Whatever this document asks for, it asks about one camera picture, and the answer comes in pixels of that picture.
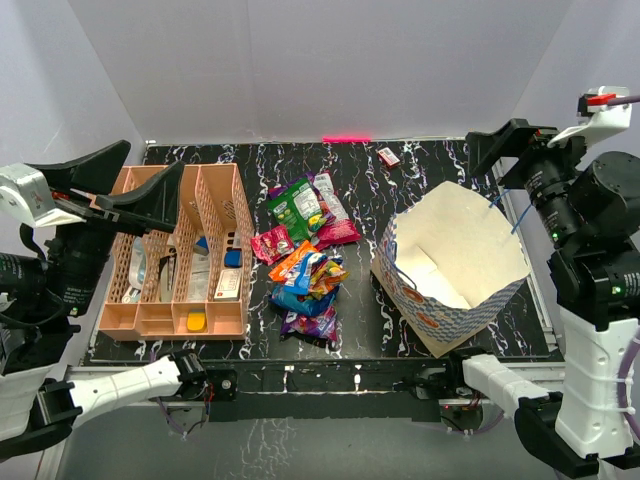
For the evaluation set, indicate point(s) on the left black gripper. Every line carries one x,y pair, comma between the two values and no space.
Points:
153,201

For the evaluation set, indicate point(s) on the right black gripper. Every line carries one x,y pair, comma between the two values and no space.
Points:
518,137

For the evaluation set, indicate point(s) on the blue checkered paper bag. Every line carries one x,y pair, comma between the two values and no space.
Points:
450,264

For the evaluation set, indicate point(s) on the red snack packet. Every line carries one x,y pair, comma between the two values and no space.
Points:
272,246

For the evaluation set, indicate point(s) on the pink chips bag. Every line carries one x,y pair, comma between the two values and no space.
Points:
341,230

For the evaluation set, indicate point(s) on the green snack packet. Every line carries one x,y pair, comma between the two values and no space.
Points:
300,211

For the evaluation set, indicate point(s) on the orange snack packet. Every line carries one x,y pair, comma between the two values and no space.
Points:
328,277

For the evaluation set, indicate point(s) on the blue gummy snack bag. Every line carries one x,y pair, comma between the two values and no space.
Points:
304,305

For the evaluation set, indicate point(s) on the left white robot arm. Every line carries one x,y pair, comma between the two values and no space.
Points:
42,402

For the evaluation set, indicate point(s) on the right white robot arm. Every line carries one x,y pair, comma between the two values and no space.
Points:
595,271

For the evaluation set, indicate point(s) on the red white small box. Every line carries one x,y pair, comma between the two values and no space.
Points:
388,157

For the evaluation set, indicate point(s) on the orange plastic desk organizer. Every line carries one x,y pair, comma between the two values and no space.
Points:
158,278

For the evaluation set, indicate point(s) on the blue small block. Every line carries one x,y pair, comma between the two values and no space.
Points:
233,258

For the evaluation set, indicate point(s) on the red white box in organizer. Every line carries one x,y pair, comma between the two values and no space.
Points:
228,286

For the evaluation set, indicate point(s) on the yellow sponge block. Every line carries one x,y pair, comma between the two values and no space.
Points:
196,321

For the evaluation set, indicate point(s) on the pink tape strip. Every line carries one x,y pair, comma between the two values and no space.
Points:
340,139

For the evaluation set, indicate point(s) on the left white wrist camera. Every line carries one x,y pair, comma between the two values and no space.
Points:
25,196

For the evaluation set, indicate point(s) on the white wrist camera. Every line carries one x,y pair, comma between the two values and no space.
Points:
25,196
597,119

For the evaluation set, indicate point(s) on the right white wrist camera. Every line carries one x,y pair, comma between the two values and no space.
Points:
597,119

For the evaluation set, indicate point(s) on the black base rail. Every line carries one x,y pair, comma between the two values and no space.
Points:
336,389

